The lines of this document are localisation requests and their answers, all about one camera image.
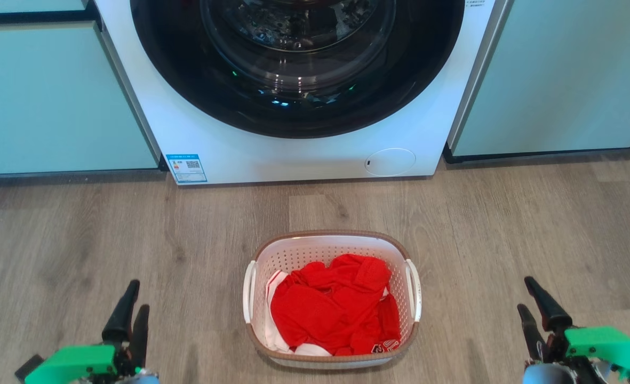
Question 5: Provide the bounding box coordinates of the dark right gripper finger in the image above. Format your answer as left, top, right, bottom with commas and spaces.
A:
524, 276, 573, 333
517, 303, 549, 364

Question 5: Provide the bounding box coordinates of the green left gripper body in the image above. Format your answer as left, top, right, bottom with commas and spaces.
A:
25, 341, 140, 384

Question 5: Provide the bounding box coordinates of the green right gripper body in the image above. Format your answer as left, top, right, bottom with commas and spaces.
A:
548, 326, 630, 384

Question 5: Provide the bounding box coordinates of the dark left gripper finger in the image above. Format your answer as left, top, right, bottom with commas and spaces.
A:
128, 304, 150, 368
102, 279, 140, 343

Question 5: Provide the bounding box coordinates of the white perforated laundry basket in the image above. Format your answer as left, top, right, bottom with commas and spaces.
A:
242, 230, 422, 370

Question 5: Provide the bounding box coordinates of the white garment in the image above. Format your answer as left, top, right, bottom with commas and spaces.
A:
265, 270, 332, 357

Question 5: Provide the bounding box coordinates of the blue energy label sticker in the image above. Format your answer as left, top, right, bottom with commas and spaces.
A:
165, 154, 208, 185

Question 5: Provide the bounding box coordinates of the red mesh garment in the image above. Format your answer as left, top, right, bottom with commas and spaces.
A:
270, 254, 402, 357

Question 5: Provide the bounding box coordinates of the round white filter cover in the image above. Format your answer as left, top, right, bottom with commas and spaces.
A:
364, 148, 417, 177

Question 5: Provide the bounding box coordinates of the large pale green cabinet door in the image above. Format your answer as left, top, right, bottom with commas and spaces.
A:
0, 21, 161, 177

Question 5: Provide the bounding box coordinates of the wide pale green cabinet panel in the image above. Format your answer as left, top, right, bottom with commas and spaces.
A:
448, 0, 630, 158

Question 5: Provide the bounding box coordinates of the white front-load washing machine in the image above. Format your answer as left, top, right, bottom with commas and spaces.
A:
93, 0, 508, 186

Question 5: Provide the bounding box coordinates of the black round washer door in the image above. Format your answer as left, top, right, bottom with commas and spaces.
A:
130, 0, 465, 139

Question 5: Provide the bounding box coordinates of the narrow pale green cabinet drawer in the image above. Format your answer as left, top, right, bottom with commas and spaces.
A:
0, 0, 89, 15

